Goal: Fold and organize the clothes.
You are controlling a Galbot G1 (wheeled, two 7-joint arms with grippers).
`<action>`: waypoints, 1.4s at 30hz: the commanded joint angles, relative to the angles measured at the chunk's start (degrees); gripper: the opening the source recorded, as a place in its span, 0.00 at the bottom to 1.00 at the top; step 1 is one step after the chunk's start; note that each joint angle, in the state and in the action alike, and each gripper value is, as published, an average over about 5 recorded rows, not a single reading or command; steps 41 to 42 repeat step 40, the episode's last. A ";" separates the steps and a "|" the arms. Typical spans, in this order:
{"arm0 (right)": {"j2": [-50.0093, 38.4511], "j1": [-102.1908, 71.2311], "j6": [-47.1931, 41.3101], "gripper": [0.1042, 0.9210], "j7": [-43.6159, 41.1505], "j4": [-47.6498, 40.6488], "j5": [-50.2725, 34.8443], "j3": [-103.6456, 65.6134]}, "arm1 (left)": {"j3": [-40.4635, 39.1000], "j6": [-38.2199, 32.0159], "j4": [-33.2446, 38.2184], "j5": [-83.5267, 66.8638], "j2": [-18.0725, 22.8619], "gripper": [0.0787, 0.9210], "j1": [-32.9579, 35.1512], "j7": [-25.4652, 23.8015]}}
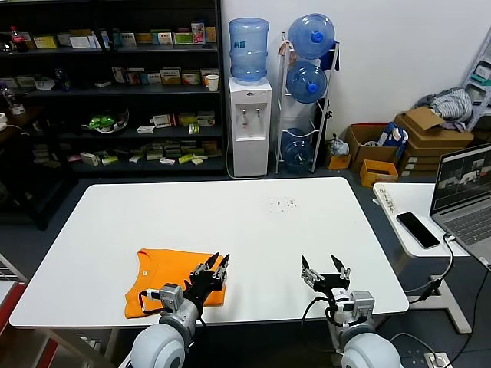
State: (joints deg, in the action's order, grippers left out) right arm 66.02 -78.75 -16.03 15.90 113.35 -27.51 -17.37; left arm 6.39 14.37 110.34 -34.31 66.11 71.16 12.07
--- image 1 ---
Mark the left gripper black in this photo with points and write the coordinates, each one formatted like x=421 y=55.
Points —
x=203 y=289

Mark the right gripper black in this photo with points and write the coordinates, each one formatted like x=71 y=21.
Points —
x=333 y=283

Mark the orange t-shirt with white print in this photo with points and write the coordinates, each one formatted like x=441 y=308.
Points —
x=161 y=268

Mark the pile of grey clothes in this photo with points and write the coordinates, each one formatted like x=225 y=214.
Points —
x=450 y=101

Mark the black smartphone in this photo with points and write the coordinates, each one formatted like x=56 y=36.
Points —
x=417 y=230

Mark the orange yellow small box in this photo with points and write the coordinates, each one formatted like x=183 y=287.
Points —
x=377 y=176

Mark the small cardboard box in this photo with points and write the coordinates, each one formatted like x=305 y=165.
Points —
x=338 y=161

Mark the bright green low box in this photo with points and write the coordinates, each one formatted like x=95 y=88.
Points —
x=109 y=160
x=186 y=158

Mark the white side table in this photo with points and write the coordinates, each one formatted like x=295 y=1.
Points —
x=414 y=199

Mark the white water dispenser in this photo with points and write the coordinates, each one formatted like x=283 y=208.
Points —
x=249 y=153

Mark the blue water jug without cap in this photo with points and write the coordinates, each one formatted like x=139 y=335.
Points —
x=297 y=151

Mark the crumpled clear plastic bag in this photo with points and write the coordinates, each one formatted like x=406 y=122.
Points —
x=339 y=146

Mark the open cardboard box red rim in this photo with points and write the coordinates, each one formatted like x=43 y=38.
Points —
x=368 y=151

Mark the white floor power strip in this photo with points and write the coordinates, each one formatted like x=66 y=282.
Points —
x=435 y=359

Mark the stack of low cardboard boxes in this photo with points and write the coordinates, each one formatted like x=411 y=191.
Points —
x=420 y=163

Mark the blue plastic bag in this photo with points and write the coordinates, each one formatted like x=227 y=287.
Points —
x=391 y=138

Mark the pale yellow box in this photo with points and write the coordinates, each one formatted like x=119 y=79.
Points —
x=205 y=118

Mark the yellow green box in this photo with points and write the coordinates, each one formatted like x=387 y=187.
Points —
x=188 y=119

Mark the white box red stripe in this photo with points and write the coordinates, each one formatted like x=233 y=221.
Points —
x=164 y=120

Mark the grey laptop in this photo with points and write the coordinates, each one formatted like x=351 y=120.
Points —
x=464 y=180

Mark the white green low box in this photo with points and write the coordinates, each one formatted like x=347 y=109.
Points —
x=89 y=158

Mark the large cardboard box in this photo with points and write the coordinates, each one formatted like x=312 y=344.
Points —
x=441 y=143

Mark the open flap cardboard box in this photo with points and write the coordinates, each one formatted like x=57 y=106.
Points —
x=422 y=120

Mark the bowl with green items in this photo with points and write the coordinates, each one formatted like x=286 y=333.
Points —
x=103 y=122

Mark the white paper cup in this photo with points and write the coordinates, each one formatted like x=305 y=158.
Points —
x=212 y=83

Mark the black shelving unit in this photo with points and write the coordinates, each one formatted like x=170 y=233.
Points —
x=153 y=91

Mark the red yellow medicine box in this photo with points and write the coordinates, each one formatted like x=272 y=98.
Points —
x=190 y=77

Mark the yellow white medicine box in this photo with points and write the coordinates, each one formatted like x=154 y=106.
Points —
x=209 y=72

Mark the teal white medicine box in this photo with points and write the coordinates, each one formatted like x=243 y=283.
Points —
x=153 y=78

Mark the orange white medicine box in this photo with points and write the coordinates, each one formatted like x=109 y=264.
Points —
x=134 y=76

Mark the small flat white box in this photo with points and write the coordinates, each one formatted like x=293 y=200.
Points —
x=103 y=83

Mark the upright blue water bottle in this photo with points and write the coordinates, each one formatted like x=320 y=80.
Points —
x=248 y=53

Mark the pink cloth on rack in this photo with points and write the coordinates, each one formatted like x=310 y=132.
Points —
x=285 y=48

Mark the green white medicine box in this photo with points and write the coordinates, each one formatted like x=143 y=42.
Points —
x=183 y=38

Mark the orange tall box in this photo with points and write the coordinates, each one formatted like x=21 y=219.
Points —
x=210 y=35

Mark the colourful tall box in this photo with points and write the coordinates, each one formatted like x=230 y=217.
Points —
x=198 y=32

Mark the wide yellow medicine box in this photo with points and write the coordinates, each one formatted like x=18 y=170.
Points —
x=145 y=37

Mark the blue glass ornament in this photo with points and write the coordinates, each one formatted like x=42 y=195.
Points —
x=61 y=80

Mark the teal white storage box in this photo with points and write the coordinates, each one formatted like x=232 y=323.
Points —
x=482 y=76

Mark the white plastic tray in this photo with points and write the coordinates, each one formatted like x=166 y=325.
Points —
x=42 y=82

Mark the grey metal storage rack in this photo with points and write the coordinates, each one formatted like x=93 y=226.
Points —
x=475 y=63

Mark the white tape roll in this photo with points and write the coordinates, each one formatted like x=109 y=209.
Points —
x=2 y=119

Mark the white green shelf box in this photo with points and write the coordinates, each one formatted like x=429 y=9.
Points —
x=25 y=81

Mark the clear plastic bottle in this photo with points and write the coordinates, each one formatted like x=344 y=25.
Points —
x=7 y=95

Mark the yellow box white label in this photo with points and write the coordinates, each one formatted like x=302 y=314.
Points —
x=45 y=41

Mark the cola bottle red label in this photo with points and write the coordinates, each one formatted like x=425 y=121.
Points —
x=18 y=40

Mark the right wrist grey camera box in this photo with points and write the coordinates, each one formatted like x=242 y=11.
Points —
x=362 y=303

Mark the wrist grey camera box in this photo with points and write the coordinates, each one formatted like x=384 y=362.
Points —
x=362 y=303
x=170 y=295

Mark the left wrist grey camera box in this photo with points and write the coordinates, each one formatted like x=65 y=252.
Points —
x=170 y=295

